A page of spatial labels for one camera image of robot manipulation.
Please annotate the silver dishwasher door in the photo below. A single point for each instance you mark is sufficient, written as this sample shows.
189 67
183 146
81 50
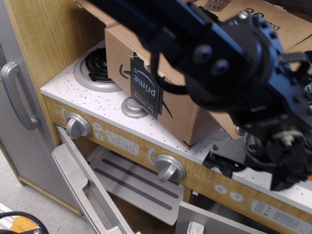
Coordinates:
195 220

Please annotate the silver fridge door handle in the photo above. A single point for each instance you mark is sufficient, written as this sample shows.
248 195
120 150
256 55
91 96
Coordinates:
8 74

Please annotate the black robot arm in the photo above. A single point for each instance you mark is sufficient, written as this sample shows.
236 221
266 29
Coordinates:
238 67

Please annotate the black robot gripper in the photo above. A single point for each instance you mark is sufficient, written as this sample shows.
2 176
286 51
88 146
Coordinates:
282 148

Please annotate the silver open oven door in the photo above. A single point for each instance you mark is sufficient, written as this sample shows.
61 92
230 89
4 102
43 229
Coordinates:
80 179

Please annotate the black coil stove burner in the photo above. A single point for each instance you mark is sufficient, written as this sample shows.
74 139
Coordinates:
91 72

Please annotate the orange object bottom left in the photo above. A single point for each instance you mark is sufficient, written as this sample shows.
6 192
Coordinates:
22 224

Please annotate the black tape piece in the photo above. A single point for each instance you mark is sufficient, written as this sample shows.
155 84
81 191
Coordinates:
210 161

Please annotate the silver right stove knob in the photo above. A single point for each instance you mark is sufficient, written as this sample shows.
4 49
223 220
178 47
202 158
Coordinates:
169 168

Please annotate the brown cardboard Amazon box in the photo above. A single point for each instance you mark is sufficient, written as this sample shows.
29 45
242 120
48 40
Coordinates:
129 65

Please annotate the silver stove knob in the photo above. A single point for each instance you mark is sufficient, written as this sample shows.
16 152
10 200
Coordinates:
169 168
77 126

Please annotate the white oven rack shelf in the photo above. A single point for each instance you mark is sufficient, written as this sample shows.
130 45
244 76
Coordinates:
137 184

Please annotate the silver left stove knob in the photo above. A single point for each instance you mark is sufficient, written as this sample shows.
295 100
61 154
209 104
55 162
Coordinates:
77 126

